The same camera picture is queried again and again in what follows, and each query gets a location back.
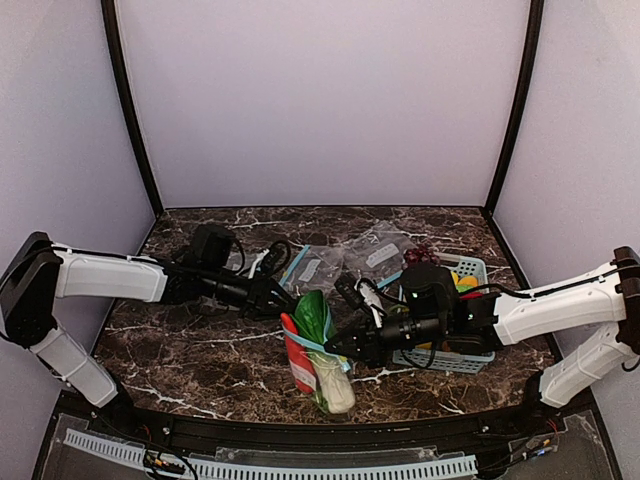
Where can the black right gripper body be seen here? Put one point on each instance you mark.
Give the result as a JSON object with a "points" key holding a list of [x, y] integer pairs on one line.
{"points": [[364, 341]]}

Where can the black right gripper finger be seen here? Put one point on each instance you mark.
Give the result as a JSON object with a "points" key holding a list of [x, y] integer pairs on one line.
{"points": [[355, 356], [347, 340]]}

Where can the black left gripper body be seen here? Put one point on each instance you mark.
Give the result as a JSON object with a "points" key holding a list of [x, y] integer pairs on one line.
{"points": [[261, 296]]}

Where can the green white bok choy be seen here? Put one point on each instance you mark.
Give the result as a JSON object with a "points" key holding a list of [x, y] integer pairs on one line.
{"points": [[314, 323]]}

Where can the clear zip bag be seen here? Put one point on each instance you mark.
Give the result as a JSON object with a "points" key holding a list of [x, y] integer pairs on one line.
{"points": [[322, 375], [378, 253], [315, 268]]}

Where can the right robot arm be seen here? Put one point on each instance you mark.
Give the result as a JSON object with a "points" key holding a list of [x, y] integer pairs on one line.
{"points": [[490, 317]]}

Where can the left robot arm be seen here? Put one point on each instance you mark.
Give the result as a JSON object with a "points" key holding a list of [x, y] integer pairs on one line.
{"points": [[44, 272]]}

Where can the purple grape bunch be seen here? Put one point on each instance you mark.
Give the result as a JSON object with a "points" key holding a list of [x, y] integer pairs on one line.
{"points": [[421, 254]]}

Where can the light blue plastic basket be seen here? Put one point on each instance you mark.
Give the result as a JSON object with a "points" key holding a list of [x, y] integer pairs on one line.
{"points": [[445, 359]]}

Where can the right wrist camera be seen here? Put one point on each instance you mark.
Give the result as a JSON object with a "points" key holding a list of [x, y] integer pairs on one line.
{"points": [[361, 294]]}

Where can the white slotted cable duct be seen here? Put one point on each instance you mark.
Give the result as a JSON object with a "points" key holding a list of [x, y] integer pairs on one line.
{"points": [[230, 463]]}

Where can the black left frame post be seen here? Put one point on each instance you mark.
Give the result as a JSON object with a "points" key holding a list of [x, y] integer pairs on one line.
{"points": [[127, 105]]}

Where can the black frame post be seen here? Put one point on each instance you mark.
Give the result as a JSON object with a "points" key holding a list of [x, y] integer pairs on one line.
{"points": [[127, 105], [522, 86]]}

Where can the black right frame post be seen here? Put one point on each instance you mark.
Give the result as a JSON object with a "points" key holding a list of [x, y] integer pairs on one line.
{"points": [[522, 86]]}

